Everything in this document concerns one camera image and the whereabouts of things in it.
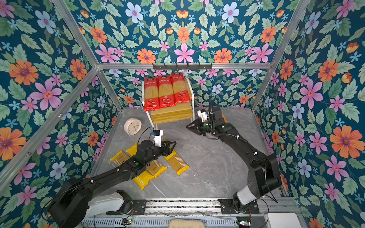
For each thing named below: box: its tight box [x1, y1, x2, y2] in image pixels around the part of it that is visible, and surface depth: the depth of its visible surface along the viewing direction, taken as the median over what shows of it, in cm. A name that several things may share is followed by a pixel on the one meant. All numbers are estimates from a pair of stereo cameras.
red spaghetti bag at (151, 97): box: [143, 76, 161, 113], surface depth 80 cm
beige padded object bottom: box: [168, 218, 206, 228], surface depth 67 cm
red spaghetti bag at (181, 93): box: [171, 72, 192, 104], surface depth 84 cm
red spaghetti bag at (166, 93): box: [157, 75, 176, 109], surface depth 82 cm
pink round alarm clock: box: [123, 117, 143, 136], surface depth 101 cm
